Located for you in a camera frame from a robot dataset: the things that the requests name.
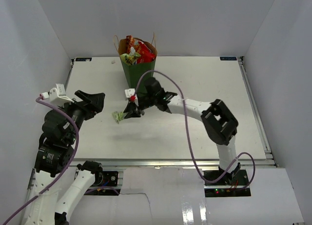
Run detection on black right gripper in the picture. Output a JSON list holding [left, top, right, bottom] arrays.
[[123, 95, 157, 119]]

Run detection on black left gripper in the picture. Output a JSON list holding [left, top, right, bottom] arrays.
[[58, 89, 105, 143]]

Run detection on green snack packet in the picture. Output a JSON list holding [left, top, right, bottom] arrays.
[[112, 111, 125, 123], [120, 47, 141, 65]]

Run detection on large red candy bag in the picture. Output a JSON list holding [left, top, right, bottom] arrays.
[[126, 35, 156, 64]]

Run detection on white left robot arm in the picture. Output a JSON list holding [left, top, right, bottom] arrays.
[[25, 90, 105, 225]]

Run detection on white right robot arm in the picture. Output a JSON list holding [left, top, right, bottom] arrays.
[[122, 77, 240, 185]]

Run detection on brown and green paper bag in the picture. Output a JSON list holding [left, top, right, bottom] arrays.
[[113, 35, 157, 88]]

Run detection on blue label left corner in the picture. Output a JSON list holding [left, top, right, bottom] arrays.
[[75, 57, 92, 61]]

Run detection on blue label corner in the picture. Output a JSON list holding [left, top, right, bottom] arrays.
[[220, 57, 237, 61], [75, 57, 92, 61]]

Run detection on blue label right corner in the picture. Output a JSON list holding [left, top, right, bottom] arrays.
[[220, 57, 237, 61]]

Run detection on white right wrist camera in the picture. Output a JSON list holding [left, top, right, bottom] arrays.
[[125, 88, 138, 105]]

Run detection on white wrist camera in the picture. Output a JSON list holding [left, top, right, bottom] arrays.
[[125, 88, 138, 105], [41, 83, 74, 106]]

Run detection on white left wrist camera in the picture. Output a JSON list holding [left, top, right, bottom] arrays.
[[41, 83, 74, 106]]

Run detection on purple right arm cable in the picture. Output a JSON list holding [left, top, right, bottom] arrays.
[[135, 70, 256, 188]]

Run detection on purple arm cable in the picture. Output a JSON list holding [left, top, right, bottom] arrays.
[[3, 97, 80, 225], [135, 70, 256, 188]]

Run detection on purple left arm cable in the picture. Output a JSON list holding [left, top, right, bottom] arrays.
[[3, 97, 80, 225]]

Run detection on aluminium front rail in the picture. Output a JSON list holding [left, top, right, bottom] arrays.
[[70, 158, 275, 167]]

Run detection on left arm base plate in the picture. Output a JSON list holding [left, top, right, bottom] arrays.
[[92, 171, 118, 187]]

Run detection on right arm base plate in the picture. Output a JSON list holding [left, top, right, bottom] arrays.
[[204, 170, 251, 198]]

